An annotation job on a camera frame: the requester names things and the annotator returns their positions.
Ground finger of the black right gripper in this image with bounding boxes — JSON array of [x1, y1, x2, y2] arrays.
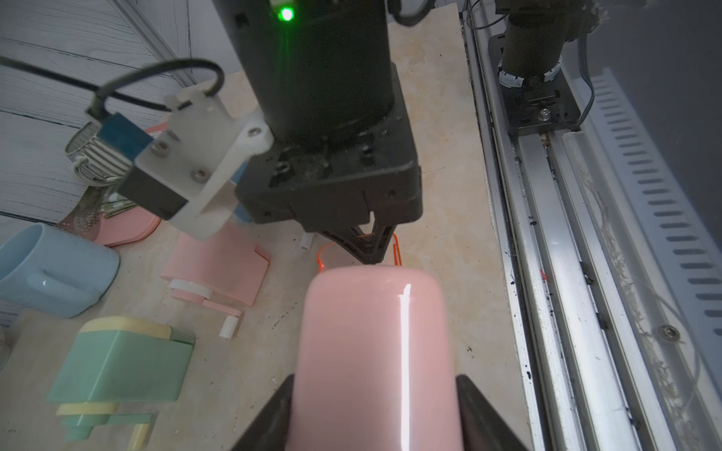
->
[[321, 227, 375, 264], [370, 212, 397, 262]]

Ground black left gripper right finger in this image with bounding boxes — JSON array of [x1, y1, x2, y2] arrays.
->
[[455, 374, 528, 451]]

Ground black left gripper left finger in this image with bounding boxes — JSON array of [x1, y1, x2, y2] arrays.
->
[[231, 374, 294, 451]]

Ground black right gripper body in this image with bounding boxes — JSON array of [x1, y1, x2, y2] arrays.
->
[[235, 70, 423, 232]]

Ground red transparent tray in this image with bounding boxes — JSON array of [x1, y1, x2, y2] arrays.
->
[[315, 232, 403, 274]]

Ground pink pencil sharpener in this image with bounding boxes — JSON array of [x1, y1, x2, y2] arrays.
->
[[287, 266, 463, 450], [161, 223, 271, 339]]

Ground green yellow pencil sharpener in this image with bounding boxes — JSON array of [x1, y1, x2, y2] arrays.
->
[[47, 316, 196, 450]]

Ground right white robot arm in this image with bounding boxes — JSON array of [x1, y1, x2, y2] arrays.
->
[[214, 1, 423, 264]]

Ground pink serving tray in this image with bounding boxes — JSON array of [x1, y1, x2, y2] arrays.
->
[[94, 115, 161, 247]]

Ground striped ceramic cup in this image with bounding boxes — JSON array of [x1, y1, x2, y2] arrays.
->
[[65, 122, 132, 187]]

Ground light blue mug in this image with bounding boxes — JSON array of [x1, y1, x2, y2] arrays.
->
[[1, 224, 120, 319]]

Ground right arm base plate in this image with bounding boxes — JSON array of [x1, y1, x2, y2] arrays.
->
[[489, 1, 599, 136]]

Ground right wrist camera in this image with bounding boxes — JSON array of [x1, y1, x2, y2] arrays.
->
[[99, 91, 275, 241]]

